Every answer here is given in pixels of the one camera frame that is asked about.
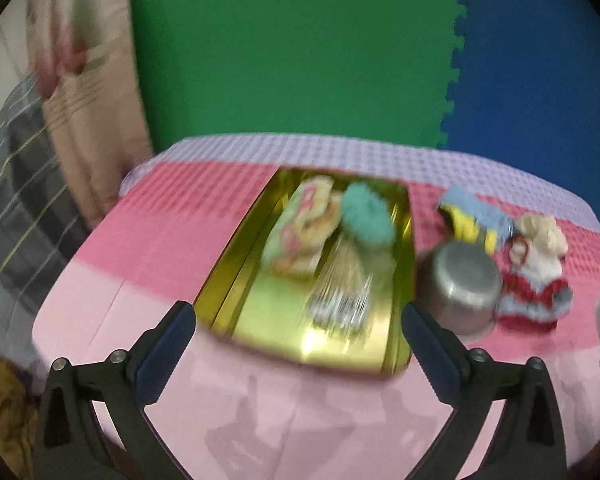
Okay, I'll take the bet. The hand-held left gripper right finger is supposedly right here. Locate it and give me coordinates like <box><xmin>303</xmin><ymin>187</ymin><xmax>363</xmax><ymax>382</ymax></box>
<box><xmin>401</xmin><ymin>302</ymin><xmax>568</xmax><ymax>480</ymax></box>

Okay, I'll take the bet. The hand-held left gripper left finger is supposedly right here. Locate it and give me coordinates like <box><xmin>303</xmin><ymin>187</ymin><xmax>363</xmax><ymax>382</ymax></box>
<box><xmin>32</xmin><ymin>300</ymin><xmax>198</xmax><ymax>480</ymax></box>

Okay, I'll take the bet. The dark red tin box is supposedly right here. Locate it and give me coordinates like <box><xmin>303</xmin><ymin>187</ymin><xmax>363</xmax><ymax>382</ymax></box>
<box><xmin>192</xmin><ymin>165</ymin><xmax>416</xmax><ymax>376</ymax></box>

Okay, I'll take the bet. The cream scrunchie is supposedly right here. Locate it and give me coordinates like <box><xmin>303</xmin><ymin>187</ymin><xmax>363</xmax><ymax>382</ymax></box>
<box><xmin>516</xmin><ymin>214</ymin><xmax>570</xmax><ymax>261</ymax></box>

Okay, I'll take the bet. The steel bowl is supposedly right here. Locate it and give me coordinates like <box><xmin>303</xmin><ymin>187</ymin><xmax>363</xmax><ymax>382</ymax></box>
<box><xmin>417</xmin><ymin>240</ymin><xmax>503</xmax><ymax>336</ymax></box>

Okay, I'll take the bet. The pink checked tablecloth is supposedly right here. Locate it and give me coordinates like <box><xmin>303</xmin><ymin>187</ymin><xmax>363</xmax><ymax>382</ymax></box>
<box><xmin>30</xmin><ymin>132</ymin><xmax>600</xmax><ymax>480</ymax></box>

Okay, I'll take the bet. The teal scrunchie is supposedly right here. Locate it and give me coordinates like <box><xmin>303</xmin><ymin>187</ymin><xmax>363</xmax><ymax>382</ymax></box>
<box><xmin>340</xmin><ymin>181</ymin><xmax>397</xmax><ymax>251</ymax></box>

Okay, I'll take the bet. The brown cloth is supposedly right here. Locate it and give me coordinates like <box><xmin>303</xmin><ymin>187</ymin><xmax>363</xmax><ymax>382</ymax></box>
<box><xmin>0</xmin><ymin>352</ymin><xmax>38</xmax><ymax>476</ymax></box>

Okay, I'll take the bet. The pink green patterned cloth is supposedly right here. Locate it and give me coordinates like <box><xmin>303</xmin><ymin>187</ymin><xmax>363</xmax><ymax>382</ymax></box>
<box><xmin>260</xmin><ymin>176</ymin><xmax>343</xmax><ymax>276</ymax></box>

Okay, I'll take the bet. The grey plaid cloth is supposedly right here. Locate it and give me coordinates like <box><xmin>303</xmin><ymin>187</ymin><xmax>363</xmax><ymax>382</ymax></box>
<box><xmin>0</xmin><ymin>72</ymin><xmax>93</xmax><ymax>311</ymax></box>

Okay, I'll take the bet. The beige printed curtain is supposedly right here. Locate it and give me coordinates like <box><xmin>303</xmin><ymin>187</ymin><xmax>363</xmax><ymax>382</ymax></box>
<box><xmin>25</xmin><ymin>0</ymin><xmax>153</xmax><ymax>231</ymax></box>

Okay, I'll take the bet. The blue foam mat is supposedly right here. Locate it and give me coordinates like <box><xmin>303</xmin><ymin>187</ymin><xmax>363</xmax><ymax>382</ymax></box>
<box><xmin>437</xmin><ymin>0</ymin><xmax>600</xmax><ymax>233</ymax></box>

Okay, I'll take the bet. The green foam mat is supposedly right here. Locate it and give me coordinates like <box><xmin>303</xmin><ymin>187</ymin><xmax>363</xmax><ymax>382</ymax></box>
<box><xmin>127</xmin><ymin>0</ymin><xmax>468</xmax><ymax>153</ymax></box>

